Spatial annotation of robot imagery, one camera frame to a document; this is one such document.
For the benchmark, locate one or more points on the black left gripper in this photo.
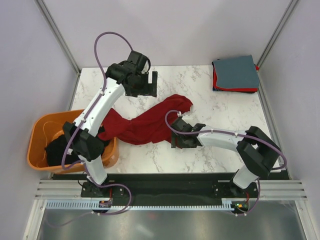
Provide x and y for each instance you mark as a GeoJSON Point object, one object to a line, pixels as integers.
{"type": "Point", "coordinates": [149, 89]}

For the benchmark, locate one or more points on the left aluminium frame post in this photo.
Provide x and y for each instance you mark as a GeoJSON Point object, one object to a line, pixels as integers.
{"type": "Point", "coordinates": [58, 35]}

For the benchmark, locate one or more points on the black t shirt in basket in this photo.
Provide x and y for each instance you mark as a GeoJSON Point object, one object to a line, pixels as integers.
{"type": "Point", "coordinates": [55, 152]}

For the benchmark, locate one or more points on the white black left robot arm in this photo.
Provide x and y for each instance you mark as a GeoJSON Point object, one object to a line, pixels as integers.
{"type": "Point", "coordinates": [109, 92]}

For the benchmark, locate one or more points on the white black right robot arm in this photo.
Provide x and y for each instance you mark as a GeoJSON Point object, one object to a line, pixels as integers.
{"type": "Point", "coordinates": [257, 151]}

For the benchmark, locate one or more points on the white slotted cable duct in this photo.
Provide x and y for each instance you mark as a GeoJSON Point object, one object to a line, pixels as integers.
{"type": "Point", "coordinates": [73, 204]}

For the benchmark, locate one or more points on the orange plastic laundry basket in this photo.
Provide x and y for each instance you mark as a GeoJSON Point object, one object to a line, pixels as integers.
{"type": "Point", "coordinates": [50, 127]}

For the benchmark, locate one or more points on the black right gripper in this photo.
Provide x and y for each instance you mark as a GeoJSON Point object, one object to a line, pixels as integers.
{"type": "Point", "coordinates": [173, 141]}

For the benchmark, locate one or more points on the dark red t shirt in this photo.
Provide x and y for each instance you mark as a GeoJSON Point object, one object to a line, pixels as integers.
{"type": "Point", "coordinates": [149, 127]}

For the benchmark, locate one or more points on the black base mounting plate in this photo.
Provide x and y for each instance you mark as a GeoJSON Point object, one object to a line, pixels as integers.
{"type": "Point", "coordinates": [155, 189]}

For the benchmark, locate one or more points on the folded grey blue t shirt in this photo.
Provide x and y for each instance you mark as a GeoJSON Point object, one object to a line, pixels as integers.
{"type": "Point", "coordinates": [236, 73]}

